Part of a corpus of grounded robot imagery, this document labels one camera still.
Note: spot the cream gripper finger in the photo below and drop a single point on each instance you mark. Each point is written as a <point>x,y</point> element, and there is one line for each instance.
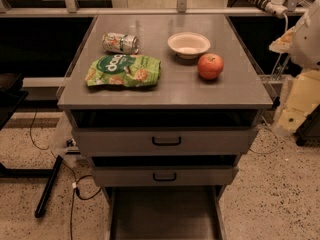
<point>303,99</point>
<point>283,43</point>

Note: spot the red apple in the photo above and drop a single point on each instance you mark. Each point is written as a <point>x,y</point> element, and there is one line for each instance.
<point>210,66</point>

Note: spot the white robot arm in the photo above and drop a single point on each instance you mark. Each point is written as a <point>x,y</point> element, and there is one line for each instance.
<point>302,43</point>

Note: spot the grey drawer cabinet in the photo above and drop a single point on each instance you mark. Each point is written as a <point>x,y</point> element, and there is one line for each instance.
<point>180,100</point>

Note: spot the top grey drawer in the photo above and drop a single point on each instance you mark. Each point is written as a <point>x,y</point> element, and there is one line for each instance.
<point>98,142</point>

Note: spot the grey drawer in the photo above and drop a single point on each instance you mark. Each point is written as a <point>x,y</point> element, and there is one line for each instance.
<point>98,142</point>
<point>171,176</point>

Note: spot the bottom open drawer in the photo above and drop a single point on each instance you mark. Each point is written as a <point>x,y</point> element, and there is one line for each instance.
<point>165,213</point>

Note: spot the middle grey drawer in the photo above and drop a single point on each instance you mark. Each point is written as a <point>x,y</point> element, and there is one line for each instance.
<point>171,176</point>

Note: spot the white bowl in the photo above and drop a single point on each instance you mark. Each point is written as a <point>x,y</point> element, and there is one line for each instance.
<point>188,45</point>

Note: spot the crushed soda can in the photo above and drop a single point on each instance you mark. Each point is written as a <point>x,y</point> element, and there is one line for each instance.
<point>120,43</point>

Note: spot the green chip bag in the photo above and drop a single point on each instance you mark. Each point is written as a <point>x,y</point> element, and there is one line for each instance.
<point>124,70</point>

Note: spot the black table leg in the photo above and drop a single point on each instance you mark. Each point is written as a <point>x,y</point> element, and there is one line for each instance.
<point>50,175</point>

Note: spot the dark side table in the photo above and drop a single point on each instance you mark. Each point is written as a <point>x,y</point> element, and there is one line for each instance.
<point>11,95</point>

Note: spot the black striped handle device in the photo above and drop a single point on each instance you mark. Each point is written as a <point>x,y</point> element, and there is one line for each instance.
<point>273,7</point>

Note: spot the metal rail frame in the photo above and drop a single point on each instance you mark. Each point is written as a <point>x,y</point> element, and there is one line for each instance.
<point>146,0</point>

